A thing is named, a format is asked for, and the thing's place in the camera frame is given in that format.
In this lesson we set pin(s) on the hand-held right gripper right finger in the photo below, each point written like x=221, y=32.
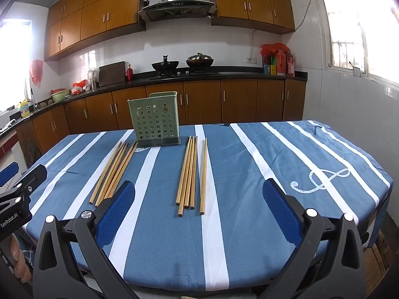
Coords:
x=280, y=208

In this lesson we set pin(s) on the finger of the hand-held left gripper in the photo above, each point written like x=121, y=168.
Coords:
x=32, y=177

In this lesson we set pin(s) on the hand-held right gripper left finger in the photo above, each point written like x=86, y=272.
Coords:
x=116, y=211

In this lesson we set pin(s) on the green perforated utensil holder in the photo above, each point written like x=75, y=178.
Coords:
x=156, y=121

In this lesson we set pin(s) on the person's left hand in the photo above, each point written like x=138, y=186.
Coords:
x=21, y=264

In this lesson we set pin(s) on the blue chair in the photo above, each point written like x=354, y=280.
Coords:
x=7, y=174

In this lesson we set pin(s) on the blue white striped tablecloth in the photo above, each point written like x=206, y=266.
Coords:
x=249, y=193

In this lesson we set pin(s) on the yellow dish soap bottle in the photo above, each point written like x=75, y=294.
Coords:
x=24, y=109

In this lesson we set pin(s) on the metal faucet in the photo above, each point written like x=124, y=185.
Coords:
x=32, y=99

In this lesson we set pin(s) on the green basin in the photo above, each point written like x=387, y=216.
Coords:
x=60, y=96

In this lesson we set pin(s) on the hanging red plastic bag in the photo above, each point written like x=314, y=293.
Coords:
x=36, y=71

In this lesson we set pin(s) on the glass jars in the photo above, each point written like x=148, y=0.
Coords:
x=93, y=79

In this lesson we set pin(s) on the small window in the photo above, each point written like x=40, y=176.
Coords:
x=12, y=62

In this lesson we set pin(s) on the wooden base cabinets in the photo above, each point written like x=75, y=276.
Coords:
x=237, y=99

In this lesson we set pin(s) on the dark cutting board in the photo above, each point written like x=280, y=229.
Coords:
x=112, y=74

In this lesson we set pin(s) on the small red bottle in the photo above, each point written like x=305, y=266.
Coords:
x=129, y=74

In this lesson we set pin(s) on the black kitchen countertop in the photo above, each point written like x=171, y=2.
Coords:
x=243, y=74

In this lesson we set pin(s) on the colourful seasoning boxes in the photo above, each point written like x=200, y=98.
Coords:
x=270, y=68

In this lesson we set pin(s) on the tall red bottle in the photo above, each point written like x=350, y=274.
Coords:
x=290, y=65

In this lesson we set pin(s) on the red oil jug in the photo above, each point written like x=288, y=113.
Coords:
x=281, y=64

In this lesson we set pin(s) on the gas stove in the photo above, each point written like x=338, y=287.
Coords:
x=184, y=74

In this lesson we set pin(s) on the black wok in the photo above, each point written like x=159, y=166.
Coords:
x=165, y=65

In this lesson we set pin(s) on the small windowsill item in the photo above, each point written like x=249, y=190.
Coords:
x=356, y=71

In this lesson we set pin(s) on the crumpled red bag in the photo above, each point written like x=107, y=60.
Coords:
x=271, y=49

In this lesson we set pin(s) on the wok with lid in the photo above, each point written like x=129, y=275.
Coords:
x=199, y=60

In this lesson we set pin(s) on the large barred window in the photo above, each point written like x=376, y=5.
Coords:
x=352, y=31

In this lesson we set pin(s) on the steel range hood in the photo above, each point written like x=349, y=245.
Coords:
x=176, y=6

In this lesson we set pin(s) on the white wall socket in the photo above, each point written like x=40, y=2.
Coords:
x=251, y=60

